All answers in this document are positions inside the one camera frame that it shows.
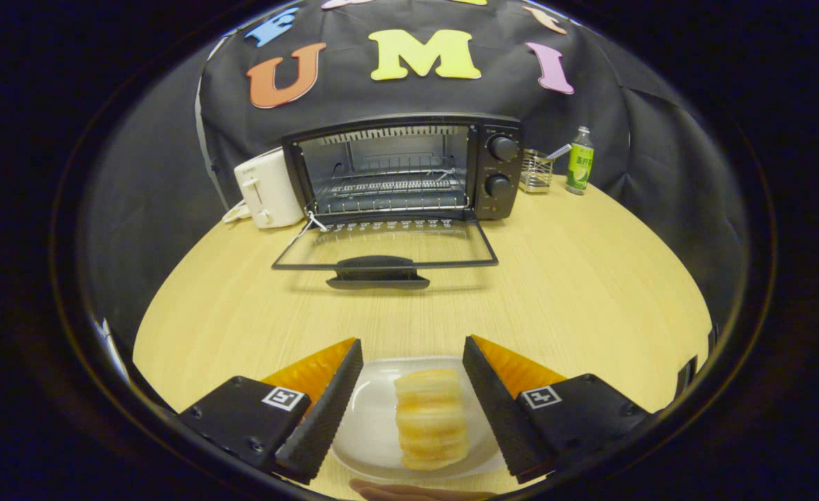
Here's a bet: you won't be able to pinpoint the wire mesh utensil holder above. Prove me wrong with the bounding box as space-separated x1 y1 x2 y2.
519 149 555 193

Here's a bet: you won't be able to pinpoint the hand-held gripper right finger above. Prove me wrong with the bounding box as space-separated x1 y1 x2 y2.
462 335 653 484

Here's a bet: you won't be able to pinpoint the wire oven rack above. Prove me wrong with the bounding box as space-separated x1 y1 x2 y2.
315 153 470 213

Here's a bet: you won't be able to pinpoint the yellow ridged bread roll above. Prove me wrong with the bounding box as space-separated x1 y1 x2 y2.
394 369 469 471

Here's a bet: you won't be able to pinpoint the white plate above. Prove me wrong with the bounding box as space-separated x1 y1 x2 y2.
331 356 507 481

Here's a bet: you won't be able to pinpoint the black toaster oven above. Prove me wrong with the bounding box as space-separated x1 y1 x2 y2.
272 113 523 290

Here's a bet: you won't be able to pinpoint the green drink bottle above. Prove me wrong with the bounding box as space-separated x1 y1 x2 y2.
566 126 595 196

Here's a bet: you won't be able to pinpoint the white toaster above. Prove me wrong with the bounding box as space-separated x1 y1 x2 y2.
234 147 305 230

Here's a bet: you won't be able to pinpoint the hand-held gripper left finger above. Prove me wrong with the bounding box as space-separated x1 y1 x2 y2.
178 337 365 486

